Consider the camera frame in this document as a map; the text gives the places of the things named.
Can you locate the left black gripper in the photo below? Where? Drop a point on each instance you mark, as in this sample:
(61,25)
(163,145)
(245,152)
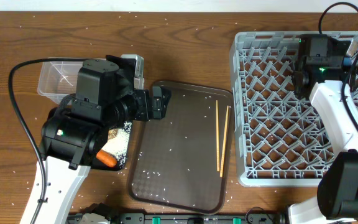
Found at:
(155,102)

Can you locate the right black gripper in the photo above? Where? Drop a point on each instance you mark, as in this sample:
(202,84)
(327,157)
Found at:
(352,78)

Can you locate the brown food chunk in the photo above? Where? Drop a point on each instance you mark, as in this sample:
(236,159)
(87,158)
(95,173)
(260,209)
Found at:
(112,133)

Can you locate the wooden chopstick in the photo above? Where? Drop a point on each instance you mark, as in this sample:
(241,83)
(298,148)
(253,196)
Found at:
(224,141)
(217,137)

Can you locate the orange carrot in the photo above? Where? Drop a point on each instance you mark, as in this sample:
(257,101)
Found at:
(106,158)

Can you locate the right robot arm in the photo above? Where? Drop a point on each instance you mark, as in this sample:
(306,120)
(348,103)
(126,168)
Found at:
(323,70)

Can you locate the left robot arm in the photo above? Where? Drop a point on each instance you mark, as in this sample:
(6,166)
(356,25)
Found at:
(104,94)

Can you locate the grey plastic dishwasher rack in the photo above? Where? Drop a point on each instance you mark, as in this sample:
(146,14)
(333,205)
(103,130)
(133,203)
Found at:
(280,140)

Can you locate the black plastic tray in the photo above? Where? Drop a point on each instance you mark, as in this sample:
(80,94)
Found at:
(82,142)

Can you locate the spilled white rice pile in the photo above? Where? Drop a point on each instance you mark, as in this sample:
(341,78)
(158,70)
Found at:
(119,145)

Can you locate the dark brown serving tray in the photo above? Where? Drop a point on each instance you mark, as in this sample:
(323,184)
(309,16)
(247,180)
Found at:
(175,164)

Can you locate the clear plastic bin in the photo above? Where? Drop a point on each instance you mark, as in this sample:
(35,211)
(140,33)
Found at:
(58,79)

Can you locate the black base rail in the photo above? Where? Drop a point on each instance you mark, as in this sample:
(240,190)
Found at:
(101,213)

